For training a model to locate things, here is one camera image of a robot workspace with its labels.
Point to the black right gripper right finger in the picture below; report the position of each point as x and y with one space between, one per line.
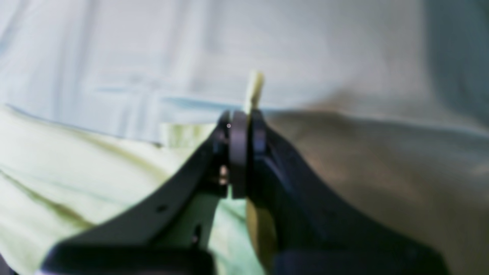
317 232

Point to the light green T-shirt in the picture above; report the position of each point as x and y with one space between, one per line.
57 181

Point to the green table cloth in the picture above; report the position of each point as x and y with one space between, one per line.
387 100

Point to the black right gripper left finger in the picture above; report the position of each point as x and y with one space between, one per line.
167 233

